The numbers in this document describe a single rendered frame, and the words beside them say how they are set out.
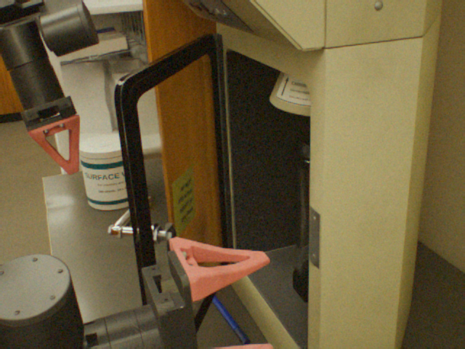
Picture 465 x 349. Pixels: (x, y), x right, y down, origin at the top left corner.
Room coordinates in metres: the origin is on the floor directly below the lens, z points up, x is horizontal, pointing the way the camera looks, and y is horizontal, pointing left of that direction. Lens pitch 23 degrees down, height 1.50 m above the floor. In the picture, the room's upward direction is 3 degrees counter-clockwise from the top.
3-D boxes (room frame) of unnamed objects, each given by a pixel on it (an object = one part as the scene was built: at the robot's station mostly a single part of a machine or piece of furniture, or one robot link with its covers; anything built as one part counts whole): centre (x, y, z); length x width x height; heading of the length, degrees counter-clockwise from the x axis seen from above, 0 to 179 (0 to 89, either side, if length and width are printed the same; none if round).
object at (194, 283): (0.36, 0.02, 1.25); 0.09 x 0.07 x 0.07; 109
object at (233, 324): (0.71, 0.02, 0.95); 0.14 x 0.01 x 0.01; 24
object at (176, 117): (0.65, 0.06, 1.19); 0.30 x 0.01 x 0.40; 163
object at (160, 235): (0.54, 0.08, 1.18); 0.02 x 0.02 x 0.06; 73
